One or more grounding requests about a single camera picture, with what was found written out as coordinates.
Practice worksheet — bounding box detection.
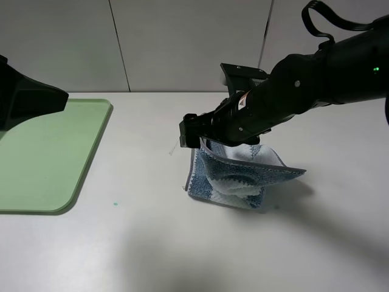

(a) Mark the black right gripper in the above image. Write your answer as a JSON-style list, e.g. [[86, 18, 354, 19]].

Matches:
[[179, 91, 272, 149]]

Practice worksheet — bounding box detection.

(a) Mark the blue white striped towel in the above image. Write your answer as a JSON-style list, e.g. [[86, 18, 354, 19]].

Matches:
[[185, 139, 306, 209]]

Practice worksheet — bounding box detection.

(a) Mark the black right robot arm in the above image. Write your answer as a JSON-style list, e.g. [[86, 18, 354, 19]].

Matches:
[[179, 1, 388, 148]]

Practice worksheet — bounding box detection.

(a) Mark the light green plastic tray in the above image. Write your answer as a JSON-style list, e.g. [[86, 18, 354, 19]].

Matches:
[[1, 99, 113, 215]]

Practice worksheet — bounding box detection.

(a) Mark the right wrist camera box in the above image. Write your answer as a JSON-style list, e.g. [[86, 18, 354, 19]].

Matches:
[[220, 63, 269, 96]]

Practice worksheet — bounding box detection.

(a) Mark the black right camera cable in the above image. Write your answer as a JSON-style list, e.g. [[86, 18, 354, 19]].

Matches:
[[300, 0, 384, 40]]

